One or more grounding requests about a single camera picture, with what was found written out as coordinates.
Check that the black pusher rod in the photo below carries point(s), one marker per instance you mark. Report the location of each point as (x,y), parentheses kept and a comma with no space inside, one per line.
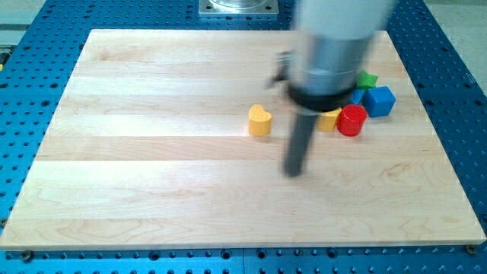
(302,132)

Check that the yellow heart block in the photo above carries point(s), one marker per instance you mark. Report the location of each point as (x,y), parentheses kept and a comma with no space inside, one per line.
(260,121)

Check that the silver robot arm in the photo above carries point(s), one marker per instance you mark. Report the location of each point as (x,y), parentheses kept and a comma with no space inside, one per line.
(332,38)

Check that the yellow block behind rod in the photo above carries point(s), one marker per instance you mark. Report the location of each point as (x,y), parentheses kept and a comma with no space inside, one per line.
(326,122)

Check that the red cylinder block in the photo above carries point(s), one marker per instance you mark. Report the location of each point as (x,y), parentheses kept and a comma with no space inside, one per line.
(351,120)

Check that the small blue block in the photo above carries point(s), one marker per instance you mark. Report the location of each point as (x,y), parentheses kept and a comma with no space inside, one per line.
(357,96)

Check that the blue cube block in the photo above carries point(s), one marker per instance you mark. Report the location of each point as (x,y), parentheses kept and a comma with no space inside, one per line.
(379,101)

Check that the green star block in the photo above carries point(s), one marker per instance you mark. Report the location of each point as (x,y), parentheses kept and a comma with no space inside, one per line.
(366,80)

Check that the wooden board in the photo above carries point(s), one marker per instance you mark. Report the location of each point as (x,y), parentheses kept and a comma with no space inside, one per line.
(149,149)

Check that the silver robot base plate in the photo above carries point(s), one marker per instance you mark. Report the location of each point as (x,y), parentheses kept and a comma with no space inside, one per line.
(238,7)

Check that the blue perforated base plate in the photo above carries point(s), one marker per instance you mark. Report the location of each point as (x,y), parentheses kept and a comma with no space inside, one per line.
(39,68)

